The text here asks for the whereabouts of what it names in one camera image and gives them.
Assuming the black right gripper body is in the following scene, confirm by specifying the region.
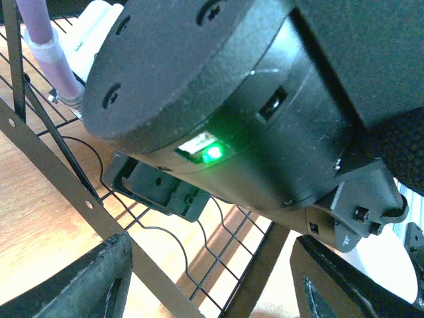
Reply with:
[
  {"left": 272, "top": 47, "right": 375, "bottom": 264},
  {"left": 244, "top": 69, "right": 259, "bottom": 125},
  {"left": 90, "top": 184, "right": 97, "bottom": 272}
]
[{"left": 82, "top": 1, "right": 408, "bottom": 252}]

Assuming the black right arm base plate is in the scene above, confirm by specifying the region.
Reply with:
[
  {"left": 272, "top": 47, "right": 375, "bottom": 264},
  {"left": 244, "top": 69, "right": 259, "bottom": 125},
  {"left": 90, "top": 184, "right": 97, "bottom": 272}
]
[{"left": 404, "top": 222, "right": 423, "bottom": 309}]

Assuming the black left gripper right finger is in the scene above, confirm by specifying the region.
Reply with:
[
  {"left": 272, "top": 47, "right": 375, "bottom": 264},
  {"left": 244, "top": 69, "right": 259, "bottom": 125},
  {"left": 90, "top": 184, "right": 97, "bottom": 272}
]
[{"left": 290, "top": 235, "right": 423, "bottom": 317}]

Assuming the black wire dish rack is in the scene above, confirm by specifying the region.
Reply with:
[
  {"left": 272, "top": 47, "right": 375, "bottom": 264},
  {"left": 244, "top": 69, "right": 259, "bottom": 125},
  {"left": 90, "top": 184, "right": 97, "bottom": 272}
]
[{"left": 1, "top": 1, "right": 298, "bottom": 317}]

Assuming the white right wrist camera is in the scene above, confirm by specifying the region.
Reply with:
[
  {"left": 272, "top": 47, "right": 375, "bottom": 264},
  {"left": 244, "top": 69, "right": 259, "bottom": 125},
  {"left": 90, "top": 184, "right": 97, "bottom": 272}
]
[{"left": 60, "top": 1, "right": 124, "bottom": 82}]

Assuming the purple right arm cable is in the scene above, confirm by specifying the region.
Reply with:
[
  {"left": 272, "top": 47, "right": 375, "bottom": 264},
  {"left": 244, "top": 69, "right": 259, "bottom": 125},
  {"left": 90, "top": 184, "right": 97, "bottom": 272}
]
[{"left": 16, "top": 0, "right": 85, "bottom": 109}]

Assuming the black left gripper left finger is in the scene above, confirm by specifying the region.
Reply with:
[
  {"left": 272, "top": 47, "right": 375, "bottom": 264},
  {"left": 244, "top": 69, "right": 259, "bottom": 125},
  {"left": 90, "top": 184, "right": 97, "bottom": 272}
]
[{"left": 1, "top": 233, "right": 133, "bottom": 317}]

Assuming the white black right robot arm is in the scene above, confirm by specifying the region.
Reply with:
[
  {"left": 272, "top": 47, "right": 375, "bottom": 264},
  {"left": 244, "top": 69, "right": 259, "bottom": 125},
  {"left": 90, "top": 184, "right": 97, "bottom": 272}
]
[{"left": 82, "top": 1, "right": 423, "bottom": 252}]

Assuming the white bowl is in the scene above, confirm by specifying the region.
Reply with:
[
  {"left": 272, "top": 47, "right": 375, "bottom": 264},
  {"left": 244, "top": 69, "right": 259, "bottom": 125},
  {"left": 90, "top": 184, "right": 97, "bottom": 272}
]
[{"left": 326, "top": 229, "right": 418, "bottom": 305}]

